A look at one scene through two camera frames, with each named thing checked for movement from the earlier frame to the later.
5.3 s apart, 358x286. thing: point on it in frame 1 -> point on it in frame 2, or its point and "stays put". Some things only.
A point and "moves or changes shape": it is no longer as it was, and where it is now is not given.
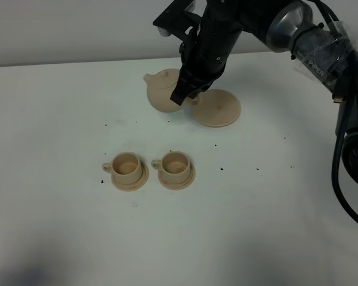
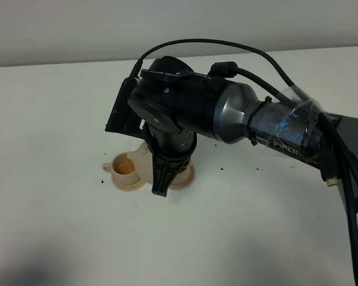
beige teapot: (160, 86) moves or changes shape
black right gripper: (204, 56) -> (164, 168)
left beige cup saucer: (134, 186) stays put
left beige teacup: (126, 168) stays put
